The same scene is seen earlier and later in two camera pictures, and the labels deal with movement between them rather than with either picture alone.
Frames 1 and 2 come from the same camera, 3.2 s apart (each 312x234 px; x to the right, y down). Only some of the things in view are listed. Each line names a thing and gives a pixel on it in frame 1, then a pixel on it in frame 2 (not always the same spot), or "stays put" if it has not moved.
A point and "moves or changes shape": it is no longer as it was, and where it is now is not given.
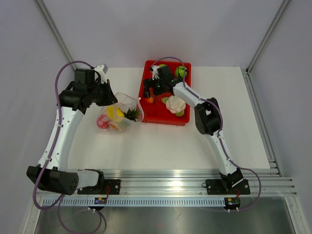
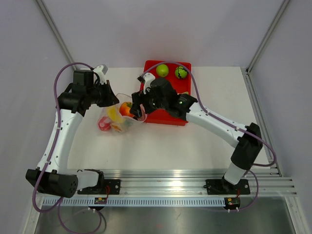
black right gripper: x=148 y=83 -> x=138 y=99
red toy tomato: x=149 y=100 moves or changes shape
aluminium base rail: x=188 y=182 stays put
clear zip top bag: x=126 y=111 stays put
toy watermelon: x=179 y=71 stays put
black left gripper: x=110 y=98 stays put
